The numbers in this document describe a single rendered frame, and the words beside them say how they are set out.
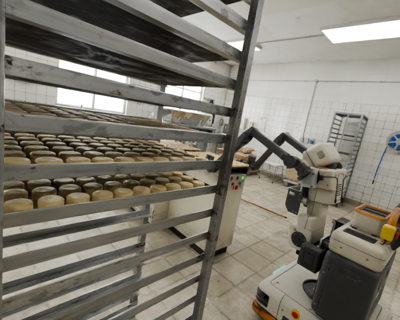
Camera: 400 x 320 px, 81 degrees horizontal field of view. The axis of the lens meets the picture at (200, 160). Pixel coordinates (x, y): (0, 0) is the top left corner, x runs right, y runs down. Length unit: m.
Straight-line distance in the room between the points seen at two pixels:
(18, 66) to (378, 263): 1.52
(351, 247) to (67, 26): 1.46
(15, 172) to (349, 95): 5.98
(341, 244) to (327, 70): 5.24
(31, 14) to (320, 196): 1.60
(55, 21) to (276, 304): 1.74
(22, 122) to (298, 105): 6.19
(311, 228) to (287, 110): 5.05
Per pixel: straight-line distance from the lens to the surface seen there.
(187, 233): 2.45
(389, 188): 5.89
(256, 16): 0.85
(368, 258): 1.50
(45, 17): 0.52
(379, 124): 5.91
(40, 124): 0.51
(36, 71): 0.51
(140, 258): 0.74
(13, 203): 0.60
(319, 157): 1.65
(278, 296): 1.78
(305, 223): 1.74
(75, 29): 0.53
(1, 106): 0.47
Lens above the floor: 1.29
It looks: 10 degrees down
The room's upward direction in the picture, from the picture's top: 10 degrees clockwise
